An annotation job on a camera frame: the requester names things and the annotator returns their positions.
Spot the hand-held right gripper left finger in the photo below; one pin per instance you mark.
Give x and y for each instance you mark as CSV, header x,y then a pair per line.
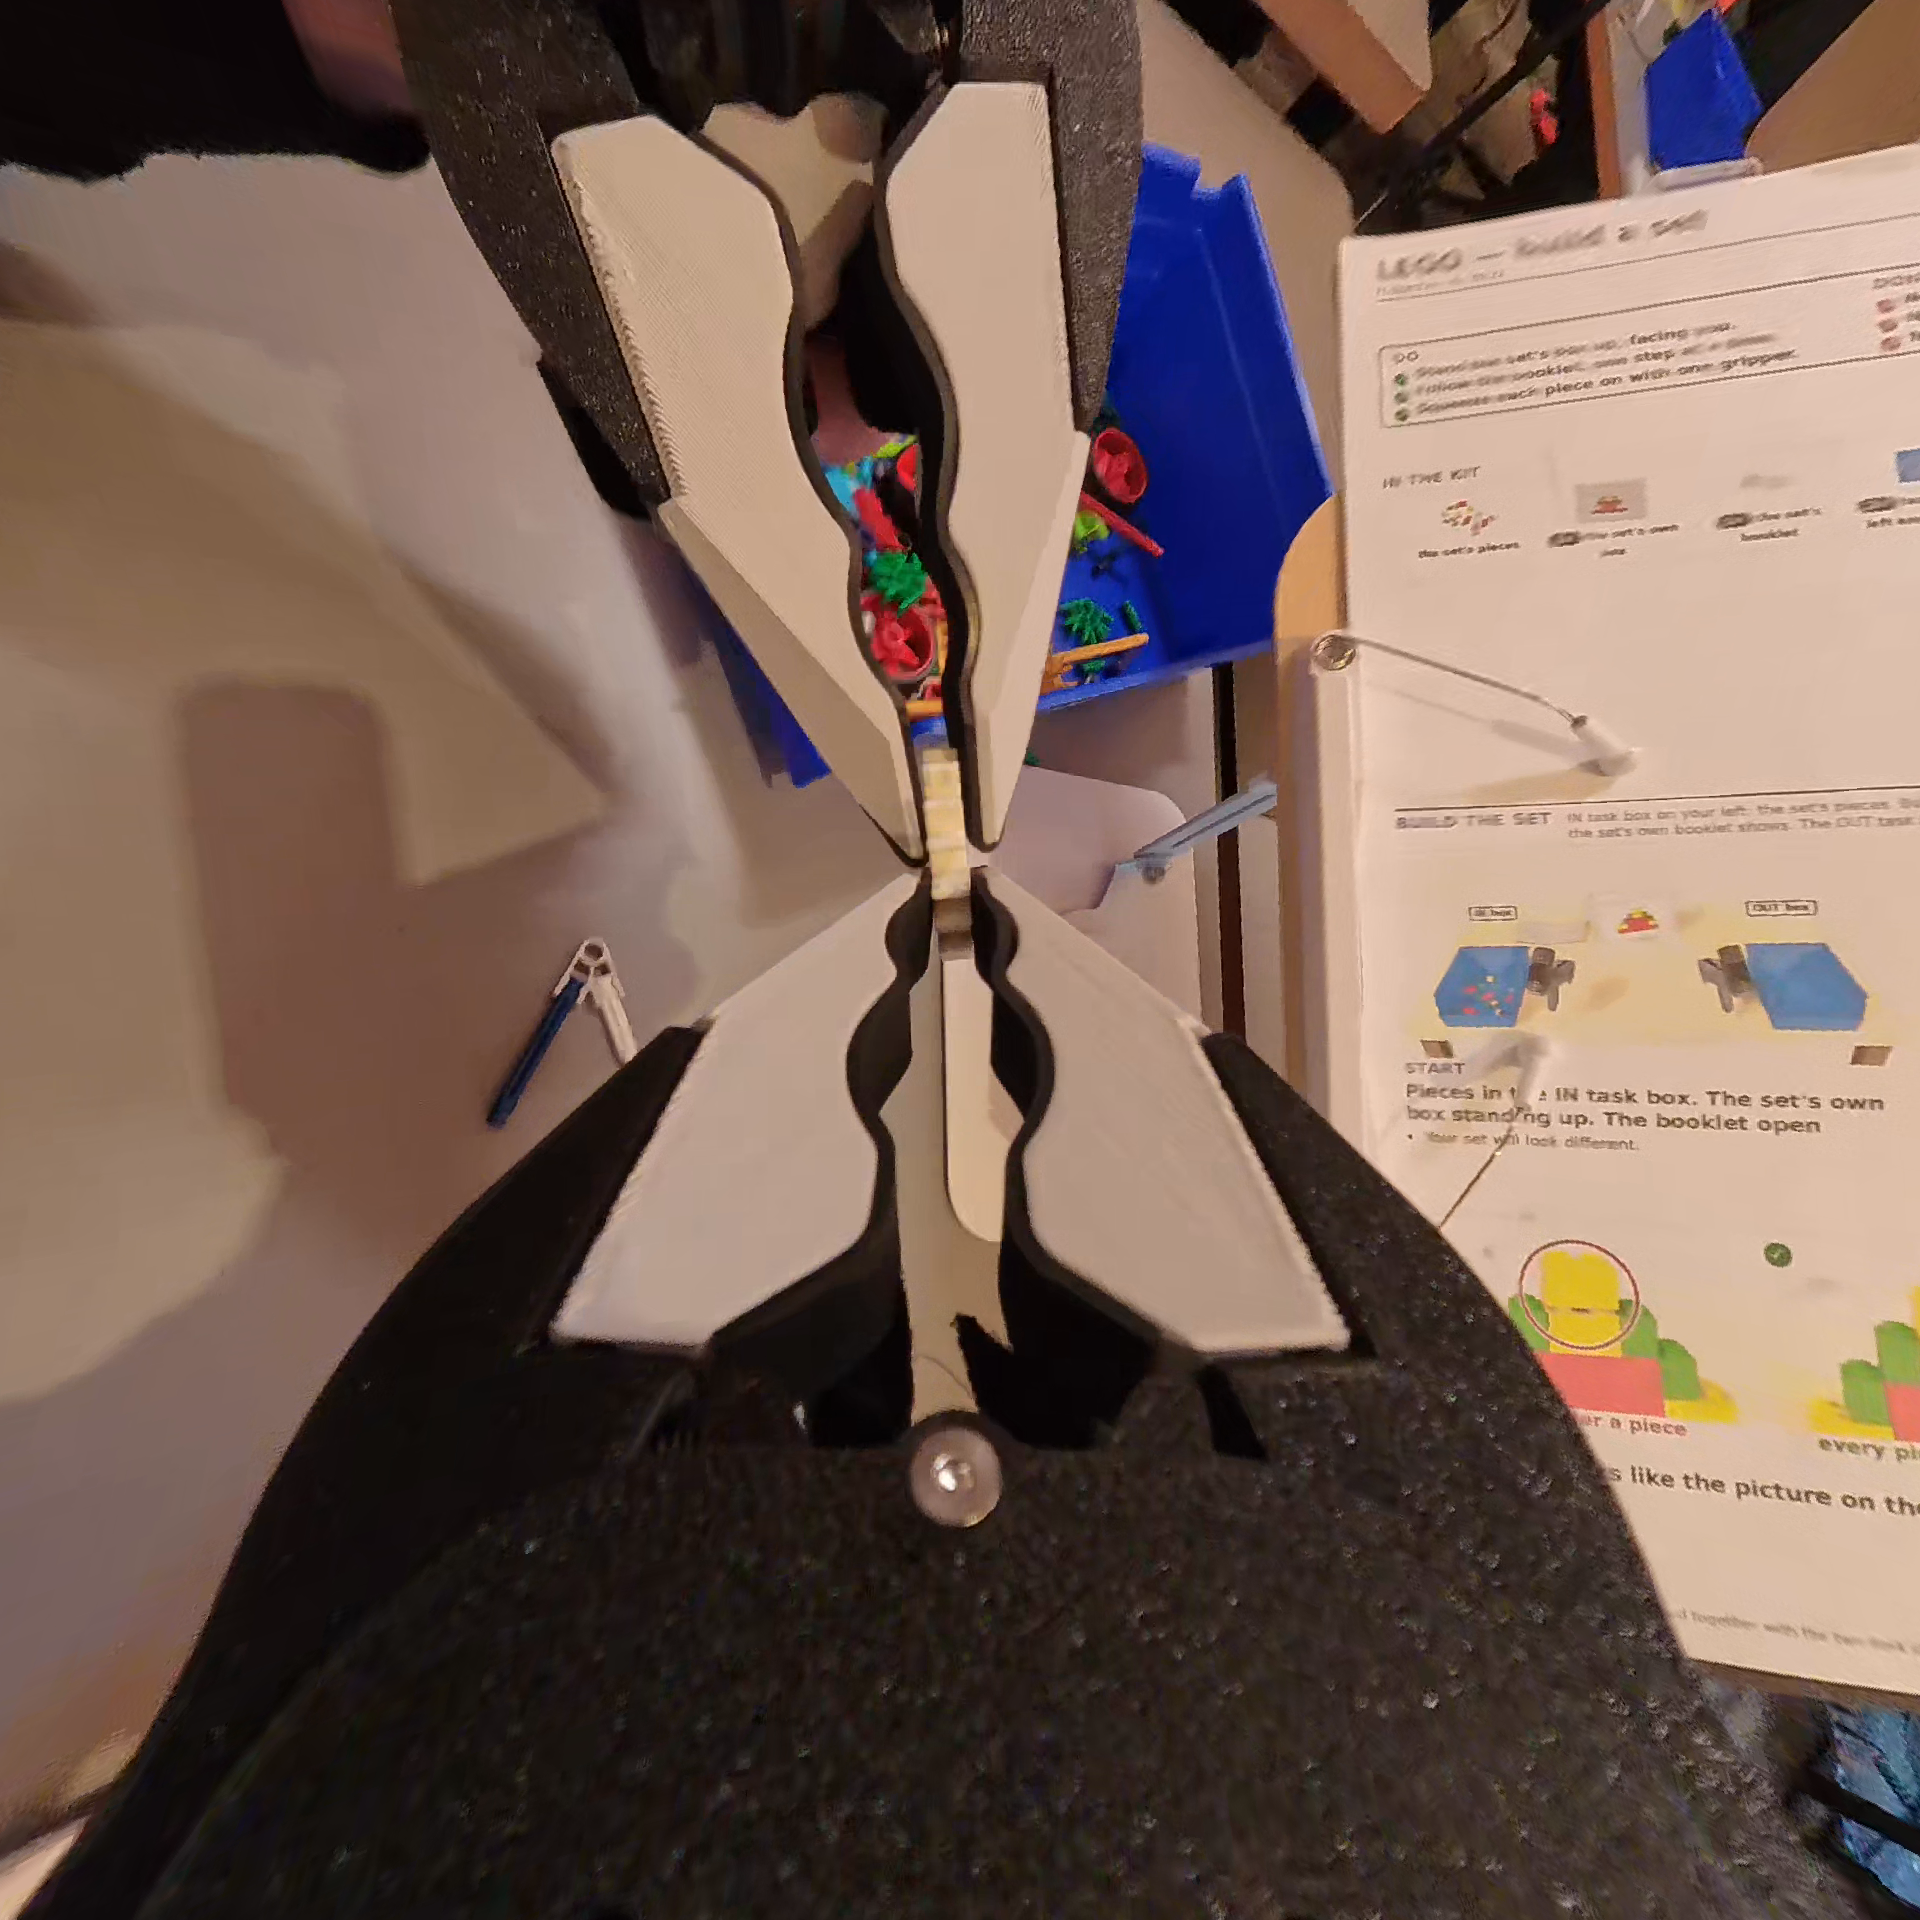
x,y
735,1184

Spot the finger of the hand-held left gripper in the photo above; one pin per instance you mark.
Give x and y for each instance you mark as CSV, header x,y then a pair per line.
x,y
996,376
704,376

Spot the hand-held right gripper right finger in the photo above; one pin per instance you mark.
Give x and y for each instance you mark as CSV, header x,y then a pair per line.
x,y
1170,1184

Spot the blue parts bin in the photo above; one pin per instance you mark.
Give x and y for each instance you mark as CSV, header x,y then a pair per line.
x,y
1214,376

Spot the blue rod piece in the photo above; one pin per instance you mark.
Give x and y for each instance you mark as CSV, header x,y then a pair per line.
x,y
532,1057

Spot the white rod piece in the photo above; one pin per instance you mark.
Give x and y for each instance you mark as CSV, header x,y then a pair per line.
x,y
943,817

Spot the red wheel with black tyre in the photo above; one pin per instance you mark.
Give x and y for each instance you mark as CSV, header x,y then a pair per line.
x,y
900,643
1120,466

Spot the pile of colourful construction pieces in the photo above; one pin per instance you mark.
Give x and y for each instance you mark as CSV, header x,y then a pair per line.
x,y
900,541

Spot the white document stand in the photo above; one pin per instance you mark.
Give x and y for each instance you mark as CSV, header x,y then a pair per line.
x,y
1125,943

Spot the printed instruction sheet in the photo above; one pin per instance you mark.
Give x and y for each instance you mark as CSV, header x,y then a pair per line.
x,y
1621,675

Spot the blue storage crate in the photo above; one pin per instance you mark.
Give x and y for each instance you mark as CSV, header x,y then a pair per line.
x,y
1702,89

